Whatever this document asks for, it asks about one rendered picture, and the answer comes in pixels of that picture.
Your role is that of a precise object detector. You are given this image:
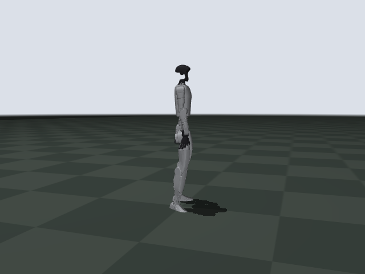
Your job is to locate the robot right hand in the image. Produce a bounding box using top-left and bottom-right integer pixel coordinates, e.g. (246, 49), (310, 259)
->
(178, 130), (190, 149)

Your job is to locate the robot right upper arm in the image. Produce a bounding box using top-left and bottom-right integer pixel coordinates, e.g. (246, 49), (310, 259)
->
(176, 86), (188, 114)

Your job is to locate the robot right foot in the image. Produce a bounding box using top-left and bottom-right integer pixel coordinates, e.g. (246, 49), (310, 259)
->
(169, 202), (187, 212)

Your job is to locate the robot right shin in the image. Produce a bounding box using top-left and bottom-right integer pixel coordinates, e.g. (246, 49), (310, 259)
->
(173, 167), (186, 206)

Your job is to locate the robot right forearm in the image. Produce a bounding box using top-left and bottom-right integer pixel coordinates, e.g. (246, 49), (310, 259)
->
(179, 107), (189, 135)

